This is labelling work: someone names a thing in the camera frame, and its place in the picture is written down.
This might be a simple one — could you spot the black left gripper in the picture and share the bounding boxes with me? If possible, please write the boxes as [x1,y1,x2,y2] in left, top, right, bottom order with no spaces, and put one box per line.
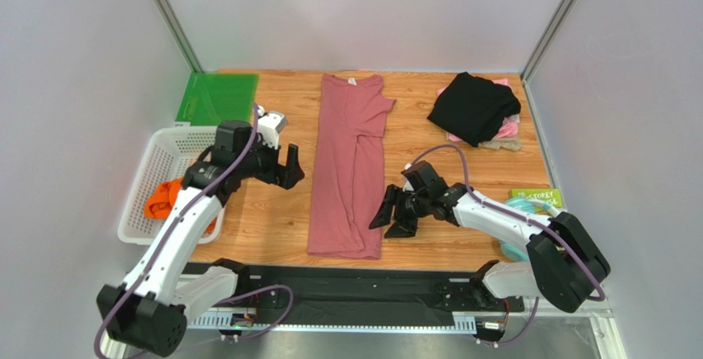
[238,130,305,190]

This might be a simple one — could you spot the dusty red t-shirt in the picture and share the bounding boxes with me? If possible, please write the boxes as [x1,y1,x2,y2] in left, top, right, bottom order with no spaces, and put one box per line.
[307,74,394,260]

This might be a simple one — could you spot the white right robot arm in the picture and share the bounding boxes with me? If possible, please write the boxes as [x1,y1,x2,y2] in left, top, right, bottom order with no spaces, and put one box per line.
[369,161,611,313]

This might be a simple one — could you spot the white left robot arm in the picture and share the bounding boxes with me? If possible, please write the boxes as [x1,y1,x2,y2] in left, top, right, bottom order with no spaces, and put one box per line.
[93,111,304,358]

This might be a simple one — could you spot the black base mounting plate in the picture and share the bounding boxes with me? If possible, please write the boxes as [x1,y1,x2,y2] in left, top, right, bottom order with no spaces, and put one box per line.
[181,262,526,328]

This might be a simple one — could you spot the green plastic folder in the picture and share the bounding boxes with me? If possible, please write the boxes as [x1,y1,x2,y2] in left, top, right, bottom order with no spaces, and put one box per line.
[175,73,259,126]

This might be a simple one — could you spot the teal headphones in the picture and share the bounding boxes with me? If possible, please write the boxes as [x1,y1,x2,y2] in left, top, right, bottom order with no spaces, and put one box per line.
[499,196,560,262]

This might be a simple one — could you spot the white plastic laundry basket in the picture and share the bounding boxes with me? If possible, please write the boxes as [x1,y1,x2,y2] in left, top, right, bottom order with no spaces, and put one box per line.
[117,126,216,246]

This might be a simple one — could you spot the orange t-shirt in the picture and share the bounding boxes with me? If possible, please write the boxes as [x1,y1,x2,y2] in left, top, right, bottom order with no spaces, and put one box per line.
[143,177,182,220]

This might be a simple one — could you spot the black folded t-shirt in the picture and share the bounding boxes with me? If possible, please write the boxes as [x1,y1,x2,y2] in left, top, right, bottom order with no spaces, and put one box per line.
[427,72,521,147]

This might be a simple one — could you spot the beige folded t-shirt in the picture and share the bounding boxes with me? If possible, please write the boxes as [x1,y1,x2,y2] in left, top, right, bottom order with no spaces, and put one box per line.
[479,137,522,152]

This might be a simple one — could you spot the pink folded t-shirt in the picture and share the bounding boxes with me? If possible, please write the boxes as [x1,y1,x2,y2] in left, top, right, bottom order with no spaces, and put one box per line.
[436,78,520,143]

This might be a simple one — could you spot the green children's book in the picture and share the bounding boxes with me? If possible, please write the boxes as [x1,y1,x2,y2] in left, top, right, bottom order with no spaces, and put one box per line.
[506,188,564,209]

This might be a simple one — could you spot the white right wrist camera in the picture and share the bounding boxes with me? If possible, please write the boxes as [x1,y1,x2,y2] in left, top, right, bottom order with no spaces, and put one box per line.
[401,163,416,191]

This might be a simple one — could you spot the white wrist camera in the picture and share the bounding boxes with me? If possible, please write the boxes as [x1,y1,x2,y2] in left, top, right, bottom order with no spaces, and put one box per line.
[401,163,416,191]
[257,106,288,149]

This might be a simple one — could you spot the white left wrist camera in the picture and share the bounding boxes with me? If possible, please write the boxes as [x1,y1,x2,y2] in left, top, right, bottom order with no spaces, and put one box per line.
[257,106,288,149]

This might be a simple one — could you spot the white cable duct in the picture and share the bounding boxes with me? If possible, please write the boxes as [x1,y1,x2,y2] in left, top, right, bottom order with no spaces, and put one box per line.
[186,312,478,334]

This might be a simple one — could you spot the aluminium frame rail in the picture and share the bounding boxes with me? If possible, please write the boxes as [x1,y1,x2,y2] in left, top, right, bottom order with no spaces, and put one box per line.
[97,271,627,359]

